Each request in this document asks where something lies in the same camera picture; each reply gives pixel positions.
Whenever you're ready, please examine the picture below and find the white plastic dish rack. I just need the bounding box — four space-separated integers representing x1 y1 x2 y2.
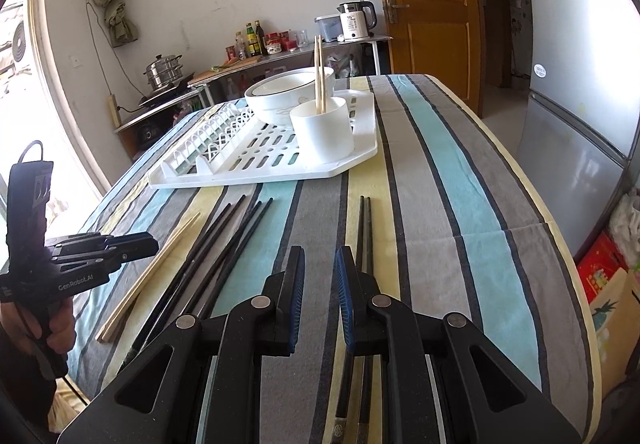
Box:
148 89 378 189

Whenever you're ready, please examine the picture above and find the large white ceramic bowl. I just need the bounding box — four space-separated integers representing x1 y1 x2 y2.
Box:
244 66 316 126

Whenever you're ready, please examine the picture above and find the metal kitchen shelf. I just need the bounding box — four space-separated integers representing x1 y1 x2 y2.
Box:
113 35 394 160

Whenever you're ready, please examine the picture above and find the wooden cutting board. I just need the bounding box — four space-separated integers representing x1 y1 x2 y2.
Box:
188 56 264 87

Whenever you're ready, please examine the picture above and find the steel steamer pot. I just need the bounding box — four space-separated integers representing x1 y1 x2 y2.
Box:
143 55 183 90

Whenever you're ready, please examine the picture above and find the grey plastic container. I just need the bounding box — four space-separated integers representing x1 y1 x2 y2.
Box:
314 14 343 43

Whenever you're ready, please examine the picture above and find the wooden door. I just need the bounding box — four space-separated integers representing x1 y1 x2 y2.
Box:
382 0 485 115

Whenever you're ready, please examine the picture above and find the green label oil bottle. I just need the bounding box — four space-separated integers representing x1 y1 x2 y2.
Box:
246 23 262 57

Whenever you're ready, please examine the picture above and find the striped tablecloth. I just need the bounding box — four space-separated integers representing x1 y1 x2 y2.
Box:
70 75 602 443

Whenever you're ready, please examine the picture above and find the person's left hand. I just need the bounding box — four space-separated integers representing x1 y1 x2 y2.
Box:
1 297 76 354

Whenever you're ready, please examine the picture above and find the wooden chopstick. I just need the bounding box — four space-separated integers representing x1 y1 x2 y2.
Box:
314 35 323 115
102 215 202 344
94 213 201 343
314 35 326 115

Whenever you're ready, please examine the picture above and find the dark soy sauce bottle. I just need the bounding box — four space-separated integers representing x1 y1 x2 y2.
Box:
254 20 268 56

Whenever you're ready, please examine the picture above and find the white utensil holder cup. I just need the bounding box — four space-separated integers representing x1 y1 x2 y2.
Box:
290 97 355 165

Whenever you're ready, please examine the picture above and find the induction cooker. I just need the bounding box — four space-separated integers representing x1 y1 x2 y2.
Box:
140 73 194 109

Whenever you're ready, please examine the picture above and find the silver refrigerator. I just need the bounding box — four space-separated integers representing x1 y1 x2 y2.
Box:
516 0 639 260

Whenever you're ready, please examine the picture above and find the white electric kettle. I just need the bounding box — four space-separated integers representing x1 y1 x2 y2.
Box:
336 0 378 40

